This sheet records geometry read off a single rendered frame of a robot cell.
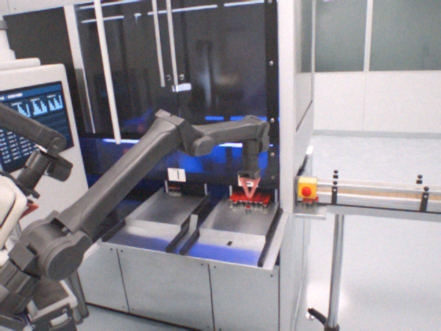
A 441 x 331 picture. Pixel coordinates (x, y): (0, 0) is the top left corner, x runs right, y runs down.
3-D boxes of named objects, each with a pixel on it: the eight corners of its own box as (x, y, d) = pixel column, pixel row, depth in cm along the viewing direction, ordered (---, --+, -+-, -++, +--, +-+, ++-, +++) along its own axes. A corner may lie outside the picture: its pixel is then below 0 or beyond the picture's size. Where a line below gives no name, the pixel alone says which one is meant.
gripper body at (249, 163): (262, 172, 123) (262, 152, 122) (255, 178, 114) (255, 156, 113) (244, 172, 126) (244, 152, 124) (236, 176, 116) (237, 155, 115)
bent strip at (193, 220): (192, 227, 140) (191, 214, 138) (199, 227, 139) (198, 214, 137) (177, 245, 128) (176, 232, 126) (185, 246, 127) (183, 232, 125)
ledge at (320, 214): (298, 203, 158) (298, 199, 158) (326, 205, 154) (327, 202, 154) (294, 217, 146) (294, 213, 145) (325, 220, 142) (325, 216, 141)
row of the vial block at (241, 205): (230, 205, 156) (229, 196, 154) (269, 209, 150) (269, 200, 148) (229, 207, 154) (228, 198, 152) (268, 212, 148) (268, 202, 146)
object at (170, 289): (91, 225, 331) (74, 138, 302) (309, 255, 263) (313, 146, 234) (5, 290, 242) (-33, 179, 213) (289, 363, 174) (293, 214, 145)
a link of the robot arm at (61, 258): (165, 94, 80) (198, 107, 76) (179, 133, 91) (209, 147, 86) (8, 243, 61) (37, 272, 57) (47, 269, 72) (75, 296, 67)
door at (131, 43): (96, 132, 168) (75, 4, 148) (181, 134, 152) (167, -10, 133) (96, 132, 167) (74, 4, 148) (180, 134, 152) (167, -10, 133)
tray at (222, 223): (227, 198, 163) (226, 192, 162) (281, 203, 155) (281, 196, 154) (199, 235, 133) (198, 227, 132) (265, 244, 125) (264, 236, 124)
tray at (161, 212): (163, 193, 175) (162, 186, 173) (211, 197, 166) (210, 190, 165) (126, 225, 144) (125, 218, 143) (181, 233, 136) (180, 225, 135)
